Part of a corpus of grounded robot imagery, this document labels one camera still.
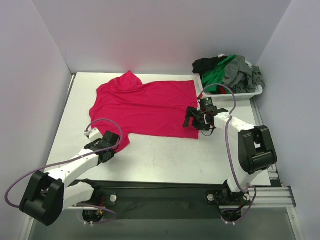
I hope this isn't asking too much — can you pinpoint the aluminium frame rail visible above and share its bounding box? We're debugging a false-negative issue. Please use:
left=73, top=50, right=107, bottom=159
left=26, top=184, right=297, bottom=210

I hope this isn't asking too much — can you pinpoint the grey t-shirt in basket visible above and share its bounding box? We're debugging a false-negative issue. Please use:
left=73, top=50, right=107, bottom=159
left=222, top=55, right=266, bottom=94

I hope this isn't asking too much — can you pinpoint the red garment in basket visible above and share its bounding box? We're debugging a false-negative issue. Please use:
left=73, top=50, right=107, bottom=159
left=215, top=86, right=232, bottom=95

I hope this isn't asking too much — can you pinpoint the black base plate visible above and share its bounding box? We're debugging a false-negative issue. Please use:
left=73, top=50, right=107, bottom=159
left=71, top=182, right=251, bottom=221

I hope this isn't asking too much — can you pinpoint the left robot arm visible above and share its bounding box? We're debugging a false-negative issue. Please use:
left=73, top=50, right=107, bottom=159
left=18, top=131, right=122, bottom=226

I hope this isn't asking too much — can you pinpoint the black t-shirt in basket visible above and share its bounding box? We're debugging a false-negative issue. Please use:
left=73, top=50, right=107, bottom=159
left=192, top=56, right=227, bottom=74

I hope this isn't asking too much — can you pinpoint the white plastic laundry basket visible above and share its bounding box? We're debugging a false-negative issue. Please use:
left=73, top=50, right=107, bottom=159
left=196, top=61, right=263, bottom=102

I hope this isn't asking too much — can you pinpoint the green t-shirt in basket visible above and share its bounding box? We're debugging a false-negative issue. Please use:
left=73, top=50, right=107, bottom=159
left=201, top=54, right=237, bottom=95

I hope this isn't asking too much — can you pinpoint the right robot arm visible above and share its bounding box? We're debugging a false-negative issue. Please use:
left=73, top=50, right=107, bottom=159
left=183, top=98, right=278, bottom=204

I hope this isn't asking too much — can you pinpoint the red t-shirt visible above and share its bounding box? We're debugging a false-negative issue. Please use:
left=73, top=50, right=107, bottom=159
left=89, top=71, right=199, bottom=152

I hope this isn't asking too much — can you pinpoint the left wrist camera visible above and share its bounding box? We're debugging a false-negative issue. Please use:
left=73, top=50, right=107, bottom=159
left=84, top=127, right=102, bottom=142

